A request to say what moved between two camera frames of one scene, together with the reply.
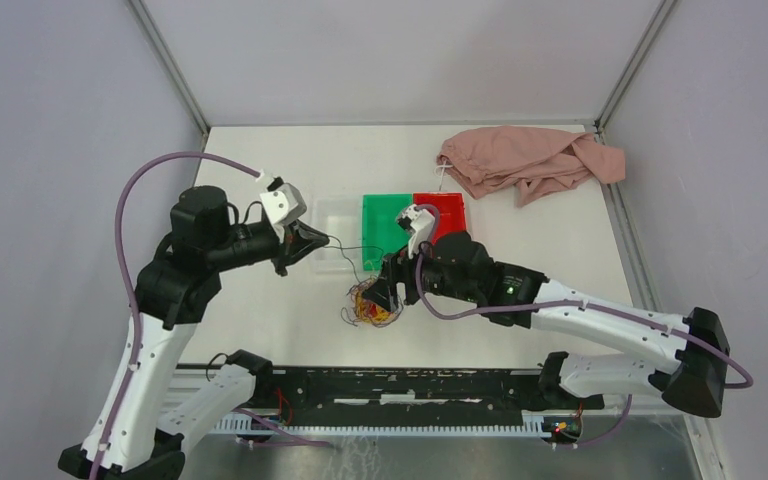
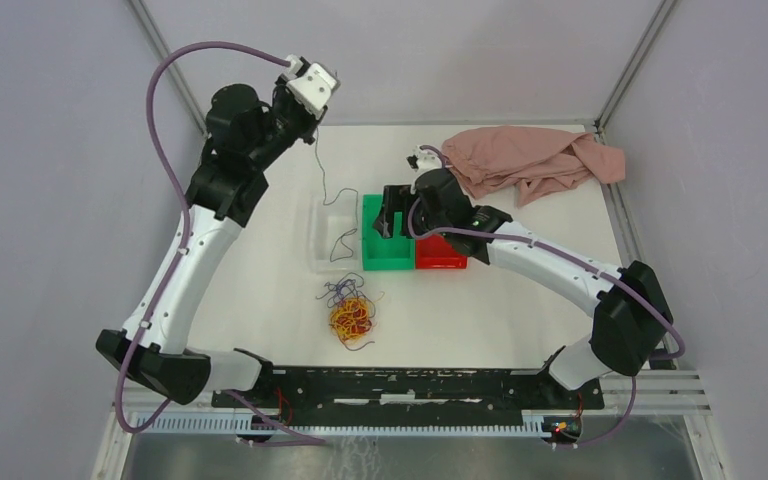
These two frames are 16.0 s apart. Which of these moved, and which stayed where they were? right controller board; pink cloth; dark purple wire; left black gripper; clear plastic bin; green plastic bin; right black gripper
Moved: dark purple wire; left black gripper; right black gripper
Stayed: right controller board; clear plastic bin; pink cloth; green plastic bin
